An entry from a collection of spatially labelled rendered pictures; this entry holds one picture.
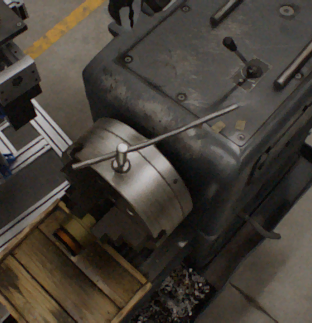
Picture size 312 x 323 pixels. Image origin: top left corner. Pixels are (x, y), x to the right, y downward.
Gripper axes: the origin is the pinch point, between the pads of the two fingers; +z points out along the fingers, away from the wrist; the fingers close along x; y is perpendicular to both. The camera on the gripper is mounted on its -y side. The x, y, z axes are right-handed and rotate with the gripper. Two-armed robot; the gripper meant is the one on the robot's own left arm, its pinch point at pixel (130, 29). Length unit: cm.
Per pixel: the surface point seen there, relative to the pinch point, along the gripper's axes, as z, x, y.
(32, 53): 138, -42, 128
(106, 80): 13.9, 5.6, 3.4
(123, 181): 14.9, 21.6, -16.2
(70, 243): 26.6, 37.0, -13.1
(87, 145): 16.0, 20.0, -4.1
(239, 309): 138, -2, -52
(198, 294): 82, 16, -38
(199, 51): 12.4, -13.1, -8.5
